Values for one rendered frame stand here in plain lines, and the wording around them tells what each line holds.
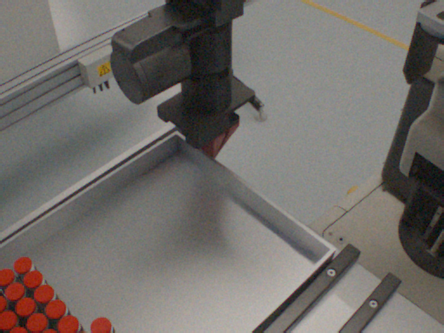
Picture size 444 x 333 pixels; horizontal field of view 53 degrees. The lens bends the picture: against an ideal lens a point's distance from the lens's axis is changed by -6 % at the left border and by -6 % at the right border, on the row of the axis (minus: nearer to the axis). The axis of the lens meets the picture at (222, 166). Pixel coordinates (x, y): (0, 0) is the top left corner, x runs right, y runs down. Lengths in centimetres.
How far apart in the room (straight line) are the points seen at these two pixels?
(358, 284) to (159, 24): 34
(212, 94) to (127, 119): 158
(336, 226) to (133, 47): 101
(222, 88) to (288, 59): 192
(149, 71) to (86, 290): 25
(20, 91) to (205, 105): 98
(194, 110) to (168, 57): 10
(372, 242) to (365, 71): 127
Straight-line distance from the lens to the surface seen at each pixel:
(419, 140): 89
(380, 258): 131
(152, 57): 44
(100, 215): 59
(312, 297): 50
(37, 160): 200
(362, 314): 50
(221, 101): 52
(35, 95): 148
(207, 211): 58
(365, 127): 209
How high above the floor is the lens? 134
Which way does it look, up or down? 47 degrees down
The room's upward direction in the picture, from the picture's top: straight up
